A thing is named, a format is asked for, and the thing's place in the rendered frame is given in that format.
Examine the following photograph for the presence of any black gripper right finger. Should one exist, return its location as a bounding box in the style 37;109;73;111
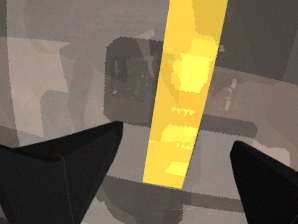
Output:
229;140;298;224

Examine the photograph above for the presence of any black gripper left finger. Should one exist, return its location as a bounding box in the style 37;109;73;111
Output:
0;120;124;224

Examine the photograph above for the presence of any yellow bar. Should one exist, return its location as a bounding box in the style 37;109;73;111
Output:
142;0;227;188

